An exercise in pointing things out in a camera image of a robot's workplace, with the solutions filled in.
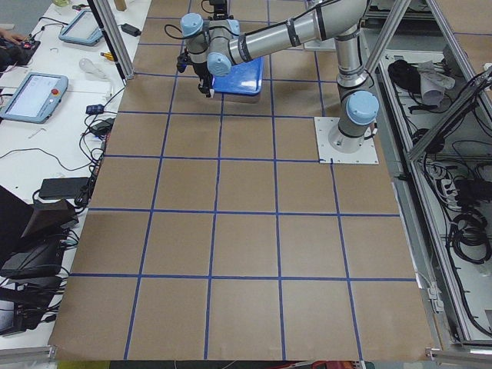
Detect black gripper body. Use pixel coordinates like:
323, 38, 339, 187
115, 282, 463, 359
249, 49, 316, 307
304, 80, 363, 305
193, 62, 212, 87

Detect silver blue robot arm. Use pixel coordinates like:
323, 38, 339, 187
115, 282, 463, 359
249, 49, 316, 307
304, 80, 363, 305
176, 1, 379, 155

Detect blue plastic tray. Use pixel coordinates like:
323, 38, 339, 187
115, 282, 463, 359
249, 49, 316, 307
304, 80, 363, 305
212, 58, 264, 100

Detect person's hand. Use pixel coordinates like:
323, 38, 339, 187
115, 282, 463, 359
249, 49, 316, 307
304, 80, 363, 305
0, 28, 26, 45

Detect black power adapter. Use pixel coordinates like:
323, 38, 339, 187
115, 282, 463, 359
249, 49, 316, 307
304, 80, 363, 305
120, 23, 141, 37

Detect gold cylindrical tool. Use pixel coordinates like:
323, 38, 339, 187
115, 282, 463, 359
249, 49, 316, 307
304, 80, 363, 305
100, 52, 115, 62

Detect small blue device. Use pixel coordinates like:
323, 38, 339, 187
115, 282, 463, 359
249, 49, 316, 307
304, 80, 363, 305
85, 104, 105, 115

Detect far blue teach pendant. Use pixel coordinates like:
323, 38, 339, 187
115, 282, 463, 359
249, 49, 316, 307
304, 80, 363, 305
58, 9, 103, 46

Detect blue teach pendant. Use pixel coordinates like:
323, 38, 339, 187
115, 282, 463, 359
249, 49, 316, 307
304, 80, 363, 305
58, 9, 103, 46
1, 72, 68, 124

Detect near blue teach pendant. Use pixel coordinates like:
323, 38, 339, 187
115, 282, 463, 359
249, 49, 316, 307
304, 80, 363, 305
1, 72, 68, 124

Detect black flat power brick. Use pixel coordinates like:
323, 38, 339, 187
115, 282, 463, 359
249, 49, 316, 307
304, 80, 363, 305
38, 177, 89, 200

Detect black electronics board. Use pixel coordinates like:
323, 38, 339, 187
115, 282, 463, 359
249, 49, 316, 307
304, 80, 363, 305
0, 38, 41, 71

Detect white power strip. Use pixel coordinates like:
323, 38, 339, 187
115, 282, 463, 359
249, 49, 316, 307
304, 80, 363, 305
429, 161, 460, 211

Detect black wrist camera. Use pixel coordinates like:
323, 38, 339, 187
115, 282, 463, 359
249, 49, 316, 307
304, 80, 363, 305
176, 52, 193, 73

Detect aluminium frame post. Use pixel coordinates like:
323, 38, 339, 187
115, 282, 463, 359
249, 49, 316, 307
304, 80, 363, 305
88, 0, 135, 81

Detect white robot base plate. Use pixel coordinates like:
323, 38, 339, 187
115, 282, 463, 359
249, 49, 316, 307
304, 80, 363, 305
314, 117, 379, 165

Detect black cable bundle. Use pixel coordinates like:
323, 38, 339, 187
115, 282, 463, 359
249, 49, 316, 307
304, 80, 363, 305
387, 59, 424, 93

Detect coiled black cables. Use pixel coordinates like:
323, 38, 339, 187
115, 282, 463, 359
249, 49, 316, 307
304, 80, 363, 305
447, 211, 489, 266

